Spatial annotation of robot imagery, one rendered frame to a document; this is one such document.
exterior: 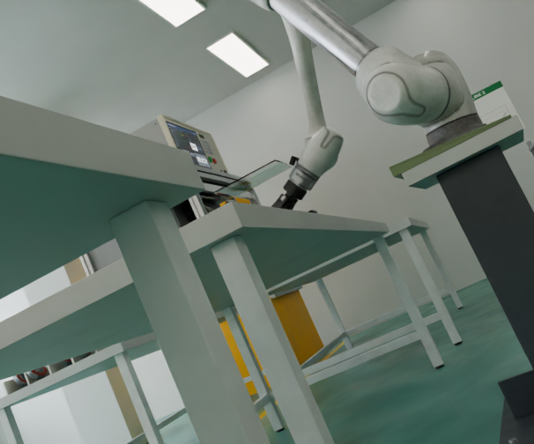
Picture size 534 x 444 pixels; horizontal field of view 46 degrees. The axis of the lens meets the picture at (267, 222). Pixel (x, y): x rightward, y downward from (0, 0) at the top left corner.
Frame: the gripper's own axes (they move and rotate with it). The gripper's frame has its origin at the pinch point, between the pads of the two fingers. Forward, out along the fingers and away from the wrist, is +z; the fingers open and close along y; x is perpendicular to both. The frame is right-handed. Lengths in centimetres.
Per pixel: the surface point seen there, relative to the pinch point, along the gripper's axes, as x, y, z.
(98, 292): 6, 98, 9
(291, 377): 43, 94, -1
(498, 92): -10, -532, -185
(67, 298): 1, 98, 14
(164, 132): -46.8, 8.5, -8.9
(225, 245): 20, 94, -12
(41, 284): -228, -297, 222
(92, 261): -37, 21, 38
